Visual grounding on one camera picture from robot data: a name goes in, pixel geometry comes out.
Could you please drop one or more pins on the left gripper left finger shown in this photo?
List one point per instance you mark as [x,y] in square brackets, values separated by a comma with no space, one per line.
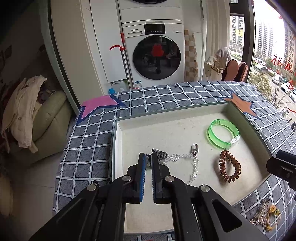
[135,187]

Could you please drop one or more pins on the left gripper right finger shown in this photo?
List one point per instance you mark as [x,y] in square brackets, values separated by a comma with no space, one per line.
[159,172]

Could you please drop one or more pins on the beige hair clip with charms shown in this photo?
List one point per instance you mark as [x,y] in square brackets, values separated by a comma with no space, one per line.
[261,211]

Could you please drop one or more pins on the teal jewelry tray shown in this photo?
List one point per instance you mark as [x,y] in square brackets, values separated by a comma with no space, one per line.
[174,131]

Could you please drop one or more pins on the green translucent bangle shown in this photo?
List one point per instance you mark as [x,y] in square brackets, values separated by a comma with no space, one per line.
[223,134]

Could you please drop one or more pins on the detergent bottle blue cap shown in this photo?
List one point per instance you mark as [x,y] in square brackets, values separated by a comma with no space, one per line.
[118,86]

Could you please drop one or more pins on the green sofa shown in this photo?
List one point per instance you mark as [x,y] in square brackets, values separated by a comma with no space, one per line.
[50,128]

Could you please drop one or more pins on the brown chair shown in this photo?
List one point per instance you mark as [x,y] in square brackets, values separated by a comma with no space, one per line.
[242,72]
[230,70]

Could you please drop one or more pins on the checkered hanging towel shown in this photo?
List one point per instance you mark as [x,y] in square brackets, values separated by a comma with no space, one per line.
[191,63]

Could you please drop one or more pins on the white cloth on chair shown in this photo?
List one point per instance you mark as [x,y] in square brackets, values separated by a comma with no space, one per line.
[215,64]

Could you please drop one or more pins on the white washing machine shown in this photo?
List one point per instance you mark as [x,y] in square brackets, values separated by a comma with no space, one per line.
[156,52]

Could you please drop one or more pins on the cream jacket on sofa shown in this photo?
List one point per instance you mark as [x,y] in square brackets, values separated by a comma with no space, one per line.
[20,112]

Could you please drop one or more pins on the white cabinet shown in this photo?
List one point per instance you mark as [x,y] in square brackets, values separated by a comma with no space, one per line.
[105,21]

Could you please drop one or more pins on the white dryer on top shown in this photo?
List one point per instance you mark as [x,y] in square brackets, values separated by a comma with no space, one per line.
[132,11]

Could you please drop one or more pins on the red handled mop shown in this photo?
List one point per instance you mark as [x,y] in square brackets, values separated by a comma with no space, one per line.
[124,56]

